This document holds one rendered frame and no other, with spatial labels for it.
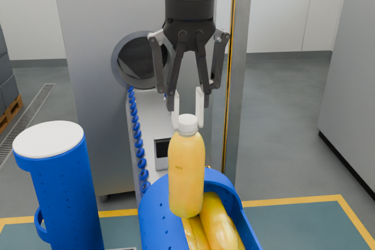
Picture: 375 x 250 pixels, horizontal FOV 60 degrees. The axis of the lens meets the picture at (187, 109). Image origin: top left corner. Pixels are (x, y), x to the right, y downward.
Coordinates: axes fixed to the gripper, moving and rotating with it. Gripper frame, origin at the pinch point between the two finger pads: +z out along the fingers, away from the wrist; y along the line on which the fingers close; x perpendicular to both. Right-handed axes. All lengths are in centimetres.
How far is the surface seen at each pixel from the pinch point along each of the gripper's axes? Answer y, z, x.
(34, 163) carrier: 46, 51, -60
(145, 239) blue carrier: 8.7, 36.1, -3.7
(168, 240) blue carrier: 4.4, 29.8, 3.1
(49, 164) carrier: 40, 53, -60
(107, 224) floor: 28, 153, -119
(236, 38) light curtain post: -36, 9, -69
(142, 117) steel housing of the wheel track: 1, 60, -102
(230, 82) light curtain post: -35, 28, -70
